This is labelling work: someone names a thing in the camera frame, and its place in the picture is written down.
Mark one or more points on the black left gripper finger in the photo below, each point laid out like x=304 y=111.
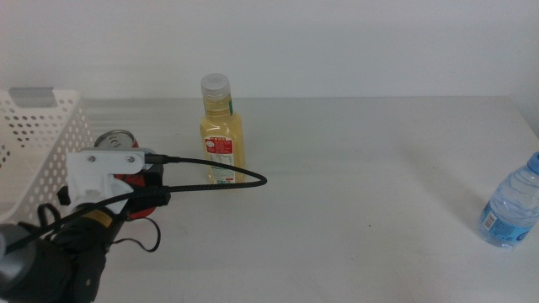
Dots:
x=155 y=177
x=63 y=195

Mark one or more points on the red cola can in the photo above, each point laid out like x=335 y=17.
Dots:
x=113 y=141

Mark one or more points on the yellow juice bottle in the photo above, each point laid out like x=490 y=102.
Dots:
x=221 y=134

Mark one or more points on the clear water bottle blue cap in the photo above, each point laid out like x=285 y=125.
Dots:
x=513 y=202

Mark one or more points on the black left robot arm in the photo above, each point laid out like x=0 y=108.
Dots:
x=50 y=269

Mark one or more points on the white perforated plastic basket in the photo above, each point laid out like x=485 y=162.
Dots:
x=67 y=94

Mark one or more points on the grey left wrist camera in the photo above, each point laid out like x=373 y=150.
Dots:
x=150 y=152

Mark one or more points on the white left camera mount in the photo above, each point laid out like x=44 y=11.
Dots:
x=92 y=177

